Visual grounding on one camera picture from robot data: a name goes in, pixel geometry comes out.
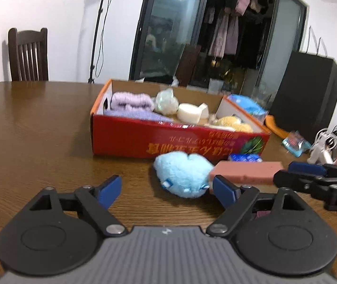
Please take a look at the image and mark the yellow white plush toy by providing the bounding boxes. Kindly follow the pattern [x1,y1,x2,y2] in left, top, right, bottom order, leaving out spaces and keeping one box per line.
[207,115,254,133]

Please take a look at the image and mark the lilac towel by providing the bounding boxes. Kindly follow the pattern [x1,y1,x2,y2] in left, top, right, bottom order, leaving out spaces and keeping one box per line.
[111,92,155,111]

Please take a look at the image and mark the clear bagged white item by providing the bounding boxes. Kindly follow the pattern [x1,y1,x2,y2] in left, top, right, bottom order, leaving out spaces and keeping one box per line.
[154,87,179,115]

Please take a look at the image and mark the small blue packet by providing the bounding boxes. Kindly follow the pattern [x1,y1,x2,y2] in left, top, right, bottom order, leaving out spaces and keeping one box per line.
[282,131,312,158]

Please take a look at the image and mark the blue snack packet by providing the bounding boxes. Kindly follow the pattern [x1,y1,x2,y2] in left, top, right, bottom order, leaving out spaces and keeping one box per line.
[228,153,263,162]

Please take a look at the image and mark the orange flat item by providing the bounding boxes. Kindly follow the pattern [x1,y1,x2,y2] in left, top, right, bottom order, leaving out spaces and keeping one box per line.
[265,115,289,139]

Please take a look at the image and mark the light blue plush toy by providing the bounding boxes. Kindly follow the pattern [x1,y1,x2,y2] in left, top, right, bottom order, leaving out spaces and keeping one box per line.
[153,151,214,199]

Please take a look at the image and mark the black paper bag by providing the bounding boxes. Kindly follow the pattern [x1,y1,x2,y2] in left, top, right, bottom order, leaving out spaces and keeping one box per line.
[269,51,337,143]

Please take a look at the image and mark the blue tissue pack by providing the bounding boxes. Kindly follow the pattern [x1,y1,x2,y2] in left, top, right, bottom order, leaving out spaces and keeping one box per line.
[228,94,268,124]

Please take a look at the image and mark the red cardboard box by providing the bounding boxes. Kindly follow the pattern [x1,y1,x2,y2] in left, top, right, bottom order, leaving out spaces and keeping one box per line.
[90,80,270,162]

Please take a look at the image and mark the lavender cloth pouch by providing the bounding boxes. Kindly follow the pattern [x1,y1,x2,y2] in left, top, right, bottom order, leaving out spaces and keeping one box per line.
[103,110,174,122]

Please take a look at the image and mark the cream round sponge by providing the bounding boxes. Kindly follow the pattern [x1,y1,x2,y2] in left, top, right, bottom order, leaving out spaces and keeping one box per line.
[177,103,209,124]

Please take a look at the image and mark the studio light on stand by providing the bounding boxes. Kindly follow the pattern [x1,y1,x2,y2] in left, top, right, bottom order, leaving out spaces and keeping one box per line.
[88,0,113,84]

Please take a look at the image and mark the dark sliding glass door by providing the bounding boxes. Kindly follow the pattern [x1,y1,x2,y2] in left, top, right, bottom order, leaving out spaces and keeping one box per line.
[130,0,307,96]

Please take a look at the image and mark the hanging clothes on rack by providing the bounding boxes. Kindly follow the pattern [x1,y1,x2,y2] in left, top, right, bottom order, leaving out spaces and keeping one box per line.
[198,0,276,68]

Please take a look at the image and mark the dark wooden chair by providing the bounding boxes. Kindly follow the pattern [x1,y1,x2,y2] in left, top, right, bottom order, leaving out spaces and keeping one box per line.
[8,28,49,81]
[176,44,201,87]

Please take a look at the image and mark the white charger and cables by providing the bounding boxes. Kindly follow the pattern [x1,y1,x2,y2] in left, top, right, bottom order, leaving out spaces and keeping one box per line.
[306,124,337,165]

